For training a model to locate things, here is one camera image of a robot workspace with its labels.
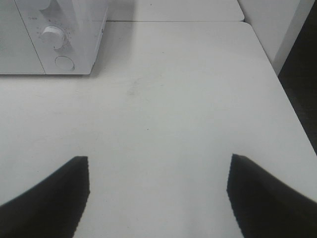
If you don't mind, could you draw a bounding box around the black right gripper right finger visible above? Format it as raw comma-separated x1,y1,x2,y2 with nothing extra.
226,154,317,238

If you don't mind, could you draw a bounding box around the lower white timer knob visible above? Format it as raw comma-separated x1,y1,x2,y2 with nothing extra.
41,26,67,50

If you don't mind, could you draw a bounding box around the round white door button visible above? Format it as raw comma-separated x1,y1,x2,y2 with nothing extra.
55,56,75,71

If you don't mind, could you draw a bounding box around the white microwave oven body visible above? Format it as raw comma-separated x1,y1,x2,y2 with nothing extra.
14,0,108,75

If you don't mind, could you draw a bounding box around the white microwave door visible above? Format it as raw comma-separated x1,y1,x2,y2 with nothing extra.
0,0,45,74

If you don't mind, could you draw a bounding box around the upper white power knob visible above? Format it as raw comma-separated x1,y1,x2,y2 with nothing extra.
37,0,52,10

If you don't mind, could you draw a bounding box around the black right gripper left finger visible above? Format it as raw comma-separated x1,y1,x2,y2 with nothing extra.
0,156,90,238

